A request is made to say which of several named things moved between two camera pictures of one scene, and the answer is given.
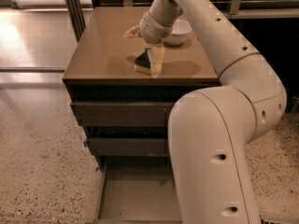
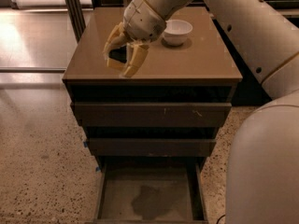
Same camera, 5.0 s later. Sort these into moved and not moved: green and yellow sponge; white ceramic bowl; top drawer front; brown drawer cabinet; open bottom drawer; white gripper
Moved: white gripper; green and yellow sponge
Not moved: top drawer front; brown drawer cabinet; open bottom drawer; white ceramic bowl
